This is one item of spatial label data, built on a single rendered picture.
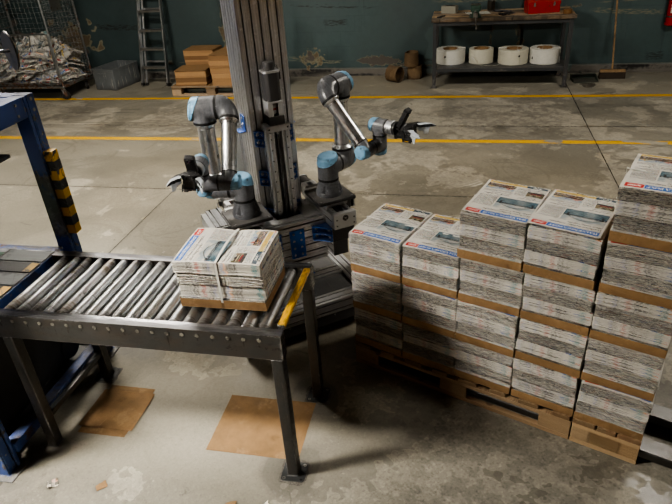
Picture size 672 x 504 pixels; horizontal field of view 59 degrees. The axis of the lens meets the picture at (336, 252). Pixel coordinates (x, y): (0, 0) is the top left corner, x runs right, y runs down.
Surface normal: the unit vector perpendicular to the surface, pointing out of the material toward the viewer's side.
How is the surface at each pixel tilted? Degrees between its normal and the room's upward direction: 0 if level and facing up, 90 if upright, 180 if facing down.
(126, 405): 0
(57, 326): 90
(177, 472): 0
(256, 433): 0
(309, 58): 90
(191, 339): 90
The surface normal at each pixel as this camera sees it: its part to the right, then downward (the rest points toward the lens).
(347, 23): -0.19, 0.50
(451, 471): -0.06, -0.87
